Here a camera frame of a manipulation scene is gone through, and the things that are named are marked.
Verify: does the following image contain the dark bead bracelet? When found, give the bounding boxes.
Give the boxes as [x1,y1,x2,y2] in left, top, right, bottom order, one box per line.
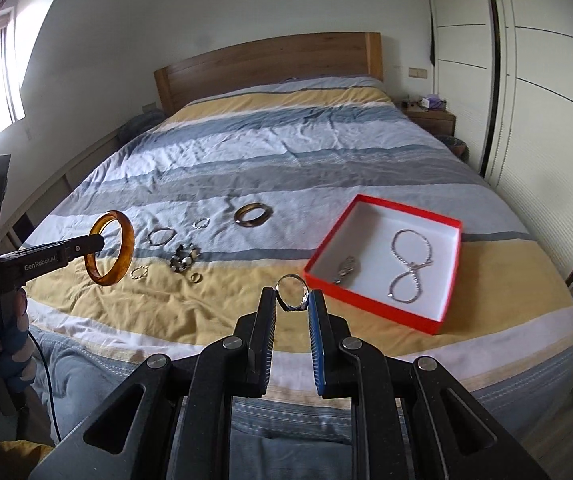
[170,242,202,273]

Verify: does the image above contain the woven basket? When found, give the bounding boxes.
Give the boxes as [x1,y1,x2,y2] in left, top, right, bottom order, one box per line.
[437,135,467,163]

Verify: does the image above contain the red jewelry box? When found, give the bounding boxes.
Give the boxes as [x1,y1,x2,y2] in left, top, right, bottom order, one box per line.
[303,193,463,336]

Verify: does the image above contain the dark brown bangle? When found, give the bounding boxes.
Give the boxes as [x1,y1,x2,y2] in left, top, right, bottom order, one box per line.
[233,202,271,228]

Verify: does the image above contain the wooden nightstand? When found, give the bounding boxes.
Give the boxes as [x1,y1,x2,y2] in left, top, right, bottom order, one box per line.
[401,105,456,137]

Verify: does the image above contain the grey cushion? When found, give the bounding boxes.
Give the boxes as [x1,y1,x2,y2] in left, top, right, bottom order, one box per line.
[119,110,167,143]

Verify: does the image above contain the black cable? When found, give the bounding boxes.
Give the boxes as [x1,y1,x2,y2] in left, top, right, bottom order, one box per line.
[26,330,60,448]

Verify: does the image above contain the white wardrobe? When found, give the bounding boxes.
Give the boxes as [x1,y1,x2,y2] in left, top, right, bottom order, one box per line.
[424,0,573,281]

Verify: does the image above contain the silver chain necklace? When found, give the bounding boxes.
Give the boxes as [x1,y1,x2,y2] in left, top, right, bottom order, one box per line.
[388,229,435,305]

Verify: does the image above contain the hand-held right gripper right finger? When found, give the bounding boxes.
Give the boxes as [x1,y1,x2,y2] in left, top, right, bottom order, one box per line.
[307,290,555,480]

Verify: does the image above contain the silver wrist watch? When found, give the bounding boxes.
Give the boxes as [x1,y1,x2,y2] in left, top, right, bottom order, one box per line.
[333,255,360,285]

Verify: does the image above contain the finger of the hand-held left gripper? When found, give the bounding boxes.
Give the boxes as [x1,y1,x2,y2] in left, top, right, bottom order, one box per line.
[64,234,106,262]

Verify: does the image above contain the silver ring with stone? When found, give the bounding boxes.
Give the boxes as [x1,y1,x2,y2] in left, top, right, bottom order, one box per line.
[274,274,311,312]

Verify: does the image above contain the bed with striped duvet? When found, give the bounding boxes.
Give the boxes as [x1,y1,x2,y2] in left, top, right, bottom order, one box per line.
[9,75,573,411]

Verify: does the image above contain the person's blue jeans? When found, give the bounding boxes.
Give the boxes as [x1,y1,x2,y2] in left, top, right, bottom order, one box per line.
[26,327,362,480]

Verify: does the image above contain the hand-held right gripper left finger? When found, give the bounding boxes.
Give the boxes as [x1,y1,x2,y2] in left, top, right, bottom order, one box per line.
[29,286,278,480]

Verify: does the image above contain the thin silver bangle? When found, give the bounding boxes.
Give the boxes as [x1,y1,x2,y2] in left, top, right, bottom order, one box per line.
[146,227,174,247]

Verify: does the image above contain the person's left hand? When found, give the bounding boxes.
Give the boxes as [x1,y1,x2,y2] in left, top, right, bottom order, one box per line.
[0,287,34,401]

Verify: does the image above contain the wooden headboard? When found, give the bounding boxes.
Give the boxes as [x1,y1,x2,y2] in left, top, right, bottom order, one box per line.
[153,31,383,116]

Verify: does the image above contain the amber bangle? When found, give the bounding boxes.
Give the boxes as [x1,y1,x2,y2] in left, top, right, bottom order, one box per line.
[85,210,136,288]

